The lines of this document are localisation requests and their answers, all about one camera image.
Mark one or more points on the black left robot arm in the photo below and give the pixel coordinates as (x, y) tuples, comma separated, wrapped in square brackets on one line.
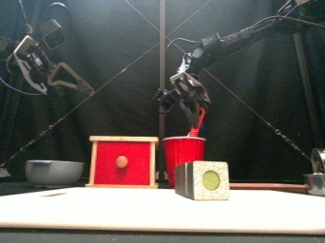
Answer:
[(8, 47)]

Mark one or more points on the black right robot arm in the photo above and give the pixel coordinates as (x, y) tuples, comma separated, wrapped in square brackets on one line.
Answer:
[(255, 30)]

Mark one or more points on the white cutting board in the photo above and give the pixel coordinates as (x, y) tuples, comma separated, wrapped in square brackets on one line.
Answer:
[(148, 209)]

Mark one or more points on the blue utensil in cup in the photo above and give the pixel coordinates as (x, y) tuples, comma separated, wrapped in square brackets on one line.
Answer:
[(201, 128)]

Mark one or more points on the grey bowl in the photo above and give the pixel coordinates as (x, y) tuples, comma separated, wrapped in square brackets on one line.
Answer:
[(53, 172)]

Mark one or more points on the small metal pot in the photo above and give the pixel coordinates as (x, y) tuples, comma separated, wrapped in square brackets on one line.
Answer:
[(316, 177)]

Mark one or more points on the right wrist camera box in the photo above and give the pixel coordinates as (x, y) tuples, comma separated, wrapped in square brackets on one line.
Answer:
[(166, 100)]

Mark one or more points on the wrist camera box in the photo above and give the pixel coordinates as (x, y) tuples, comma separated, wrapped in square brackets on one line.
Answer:
[(54, 34), (166, 100)]

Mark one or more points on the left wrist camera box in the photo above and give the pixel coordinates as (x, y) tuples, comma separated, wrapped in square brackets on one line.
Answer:
[(54, 34)]

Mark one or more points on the vertical metal frame pole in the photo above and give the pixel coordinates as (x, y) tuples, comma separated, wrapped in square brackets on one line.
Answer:
[(162, 47)]

